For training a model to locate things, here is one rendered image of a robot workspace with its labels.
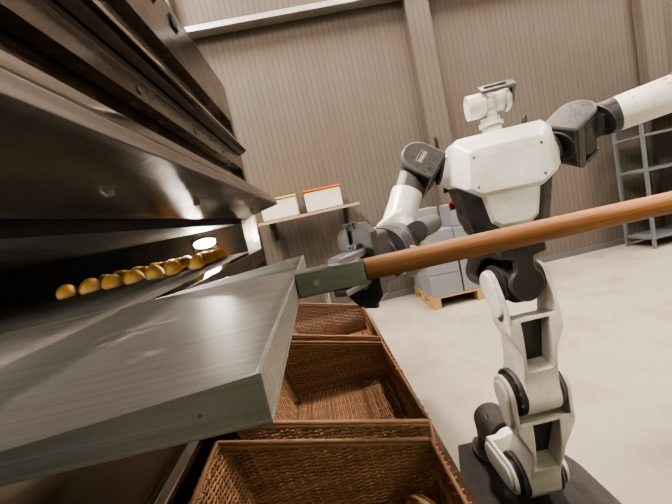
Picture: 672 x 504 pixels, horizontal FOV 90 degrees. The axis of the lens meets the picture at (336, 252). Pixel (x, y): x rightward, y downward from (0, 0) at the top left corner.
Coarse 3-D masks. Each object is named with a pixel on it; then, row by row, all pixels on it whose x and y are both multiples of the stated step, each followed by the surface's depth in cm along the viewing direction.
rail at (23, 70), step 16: (0, 64) 24; (16, 64) 25; (32, 80) 26; (48, 80) 28; (64, 96) 30; (80, 96) 32; (96, 112) 34; (112, 112) 37; (128, 128) 40; (144, 128) 44; (160, 144) 48; (176, 144) 55
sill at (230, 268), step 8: (240, 256) 157; (248, 256) 153; (256, 256) 171; (224, 264) 129; (232, 264) 124; (240, 264) 135; (248, 264) 150; (208, 272) 110; (216, 272) 104; (224, 272) 112; (232, 272) 121; (192, 280) 96; (200, 280) 91; (208, 280) 95; (216, 280) 102; (176, 288) 85; (184, 288) 81; (160, 296) 76
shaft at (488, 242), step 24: (576, 216) 44; (600, 216) 44; (624, 216) 44; (648, 216) 45; (456, 240) 44; (480, 240) 44; (504, 240) 44; (528, 240) 44; (384, 264) 43; (408, 264) 43; (432, 264) 44
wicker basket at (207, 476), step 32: (224, 448) 73; (256, 448) 73; (288, 448) 74; (320, 448) 75; (352, 448) 76; (384, 448) 76; (416, 448) 77; (224, 480) 69; (256, 480) 74; (288, 480) 75; (352, 480) 76; (384, 480) 77; (416, 480) 78; (448, 480) 66
